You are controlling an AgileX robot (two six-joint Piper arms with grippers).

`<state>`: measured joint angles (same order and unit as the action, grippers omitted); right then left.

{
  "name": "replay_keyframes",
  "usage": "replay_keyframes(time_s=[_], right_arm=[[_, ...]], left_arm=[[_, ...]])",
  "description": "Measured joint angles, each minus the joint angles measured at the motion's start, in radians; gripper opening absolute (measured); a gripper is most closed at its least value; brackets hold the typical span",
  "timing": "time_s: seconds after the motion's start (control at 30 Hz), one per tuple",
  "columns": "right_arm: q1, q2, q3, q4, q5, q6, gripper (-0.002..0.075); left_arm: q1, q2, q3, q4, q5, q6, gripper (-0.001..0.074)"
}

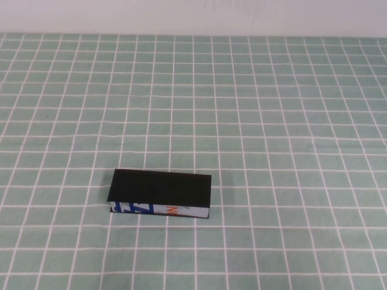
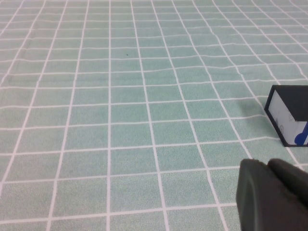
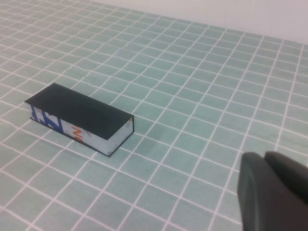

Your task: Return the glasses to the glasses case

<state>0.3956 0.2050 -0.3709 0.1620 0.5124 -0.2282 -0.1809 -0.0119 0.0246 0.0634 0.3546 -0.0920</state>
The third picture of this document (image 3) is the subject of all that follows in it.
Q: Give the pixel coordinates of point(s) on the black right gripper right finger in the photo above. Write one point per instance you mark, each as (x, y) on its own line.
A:
(296, 183)

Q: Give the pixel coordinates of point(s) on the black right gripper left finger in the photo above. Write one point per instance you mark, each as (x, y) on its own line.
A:
(260, 197)

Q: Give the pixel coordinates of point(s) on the black printed glasses case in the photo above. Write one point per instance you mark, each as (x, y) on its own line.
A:
(79, 110)

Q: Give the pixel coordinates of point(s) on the green checked tablecloth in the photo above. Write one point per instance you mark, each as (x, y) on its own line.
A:
(192, 96)

